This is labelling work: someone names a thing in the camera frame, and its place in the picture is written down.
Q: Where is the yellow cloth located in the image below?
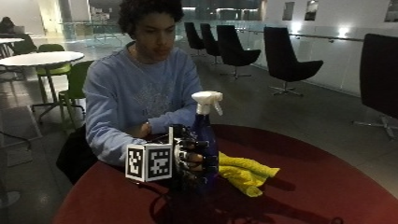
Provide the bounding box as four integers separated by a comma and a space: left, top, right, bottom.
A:
218, 151, 281, 198

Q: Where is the framed wall picture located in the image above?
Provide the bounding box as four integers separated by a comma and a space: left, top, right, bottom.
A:
304, 0, 320, 22
281, 1, 296, 21
383, 0, 398, 23

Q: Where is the white marker cube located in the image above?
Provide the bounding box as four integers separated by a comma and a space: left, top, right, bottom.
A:
124, 142, 175, 183

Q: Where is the black swivel chair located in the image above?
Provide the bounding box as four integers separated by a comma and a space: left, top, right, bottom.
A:
183, 21, 208, 58
198, 22, 224, 65
352, 33, 398, 141
262, 26, 325, 97
216, 24, 262, 79

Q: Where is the metal handrail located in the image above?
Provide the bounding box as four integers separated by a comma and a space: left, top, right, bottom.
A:
236, 28, 366, 44

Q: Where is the the person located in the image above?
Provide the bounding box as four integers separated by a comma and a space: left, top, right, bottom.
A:
83, 0, 205, 168

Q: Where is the black glove cable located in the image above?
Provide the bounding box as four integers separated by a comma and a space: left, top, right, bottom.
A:
136, 179, 176, 223

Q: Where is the blue spray bottle white trigger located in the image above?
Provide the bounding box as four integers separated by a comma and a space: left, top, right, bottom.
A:
190, 91, 225, 194

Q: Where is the white round table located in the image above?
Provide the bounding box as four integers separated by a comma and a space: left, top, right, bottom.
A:
0, 37, 27, 59
0, 50, 85, 123

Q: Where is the green chair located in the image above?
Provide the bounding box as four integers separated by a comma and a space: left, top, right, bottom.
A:
57, 60, 96, 129
35, 43, 72, 105

